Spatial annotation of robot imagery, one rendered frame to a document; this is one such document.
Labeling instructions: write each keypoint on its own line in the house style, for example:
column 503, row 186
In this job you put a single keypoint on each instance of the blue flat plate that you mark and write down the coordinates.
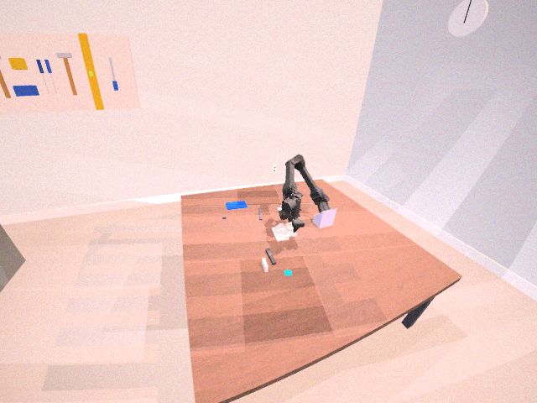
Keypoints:
column 235, row 205

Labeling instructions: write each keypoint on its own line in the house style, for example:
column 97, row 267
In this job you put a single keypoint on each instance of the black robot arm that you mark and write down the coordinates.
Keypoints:
column 291, row 199

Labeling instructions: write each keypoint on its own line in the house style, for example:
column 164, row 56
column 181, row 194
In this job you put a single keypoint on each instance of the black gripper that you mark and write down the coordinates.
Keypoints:
column 296, row 223

